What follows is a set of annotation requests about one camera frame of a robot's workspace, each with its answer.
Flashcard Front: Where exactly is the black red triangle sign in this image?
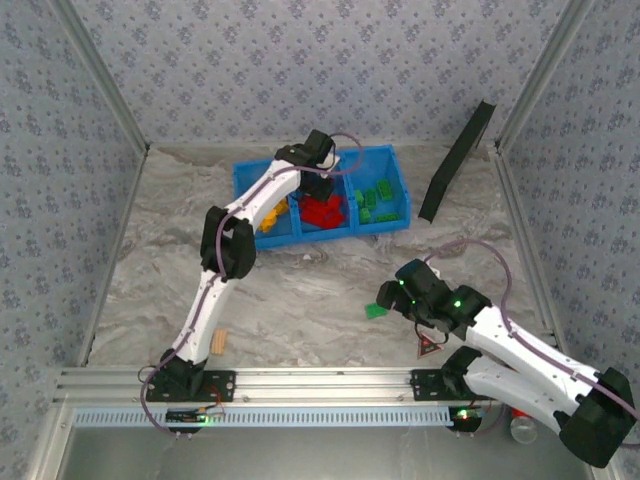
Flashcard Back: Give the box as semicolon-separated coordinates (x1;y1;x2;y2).
415;333;445;360

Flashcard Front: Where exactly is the small black circuit board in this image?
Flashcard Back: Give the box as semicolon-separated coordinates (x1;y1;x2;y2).
166;407;226;427
448;405;485;432

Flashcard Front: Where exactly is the black foam panel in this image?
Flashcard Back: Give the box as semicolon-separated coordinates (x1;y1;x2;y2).
417;99;497;225

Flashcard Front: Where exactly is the red glitter tube clear cap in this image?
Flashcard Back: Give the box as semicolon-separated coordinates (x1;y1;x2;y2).
509;408;539;444

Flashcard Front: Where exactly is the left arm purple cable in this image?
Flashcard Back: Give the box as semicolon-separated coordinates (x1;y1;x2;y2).
139;132;365;439

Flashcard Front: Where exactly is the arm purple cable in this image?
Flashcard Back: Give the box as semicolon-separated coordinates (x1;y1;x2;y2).
423;238;640;439
139;132;365;439

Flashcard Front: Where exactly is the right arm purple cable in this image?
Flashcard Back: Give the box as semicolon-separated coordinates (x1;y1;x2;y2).
423;238;640;439

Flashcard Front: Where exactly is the aluminium frame rail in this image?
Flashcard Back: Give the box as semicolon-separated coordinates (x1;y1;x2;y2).
53;365;600;405

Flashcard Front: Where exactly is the aluminium side rail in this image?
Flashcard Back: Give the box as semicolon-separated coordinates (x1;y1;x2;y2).
492;142;574;364
77;144;151;369

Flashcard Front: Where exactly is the light blue slotted cable duct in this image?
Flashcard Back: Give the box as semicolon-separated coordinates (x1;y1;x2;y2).
73;405;455;429

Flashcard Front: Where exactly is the aluminium corner post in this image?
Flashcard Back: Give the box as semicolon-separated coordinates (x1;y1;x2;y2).
49;0;151;154
493;0;597;154

